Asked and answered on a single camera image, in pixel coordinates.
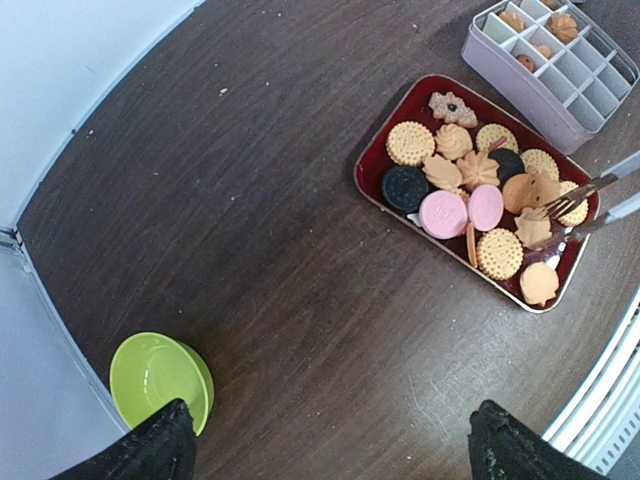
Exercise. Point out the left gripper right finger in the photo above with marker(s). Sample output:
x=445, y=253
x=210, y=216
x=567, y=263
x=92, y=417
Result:
x=502, y=447

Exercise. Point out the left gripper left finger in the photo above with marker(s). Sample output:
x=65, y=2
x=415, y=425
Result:
x=161, y=447

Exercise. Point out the leaf shaped tan cookie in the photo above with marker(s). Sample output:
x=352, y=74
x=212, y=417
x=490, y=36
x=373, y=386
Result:
x=531, y=230

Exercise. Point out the swirl butter cookie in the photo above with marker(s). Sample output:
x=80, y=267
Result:
x=563, y=26
x=453, y=142

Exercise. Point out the green plastic bowl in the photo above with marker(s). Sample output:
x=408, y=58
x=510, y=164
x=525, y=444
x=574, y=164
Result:
x=149, y=370

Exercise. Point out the bottom left round cookie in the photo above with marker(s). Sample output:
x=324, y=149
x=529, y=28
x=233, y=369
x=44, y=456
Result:
x=539, y=283

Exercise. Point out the left pink round cookie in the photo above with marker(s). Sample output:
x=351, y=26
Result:
x=443, y=215

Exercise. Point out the pink round cookie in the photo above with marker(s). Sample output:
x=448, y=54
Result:
x=485, y=207
x=443, y=215

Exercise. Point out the right pink round cookie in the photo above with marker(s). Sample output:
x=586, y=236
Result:
x=485, y=207

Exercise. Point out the smooth round tan cookie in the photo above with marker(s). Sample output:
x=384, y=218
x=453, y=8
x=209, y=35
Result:
x=530, y=190

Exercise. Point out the dark red cookie tray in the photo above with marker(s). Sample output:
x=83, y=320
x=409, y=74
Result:
x=471, y=179

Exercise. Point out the black round cookie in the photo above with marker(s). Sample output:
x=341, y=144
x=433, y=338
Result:
x=510, y=164
x=404, y=188

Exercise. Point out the brown flower cookie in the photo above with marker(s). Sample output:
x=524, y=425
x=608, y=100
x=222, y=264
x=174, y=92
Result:
x=452, y=109

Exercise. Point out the white divided cookie tin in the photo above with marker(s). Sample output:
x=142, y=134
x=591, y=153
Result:
x=576, y=87

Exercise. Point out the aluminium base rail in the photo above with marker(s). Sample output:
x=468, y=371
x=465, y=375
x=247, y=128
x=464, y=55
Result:
x=600, y=423

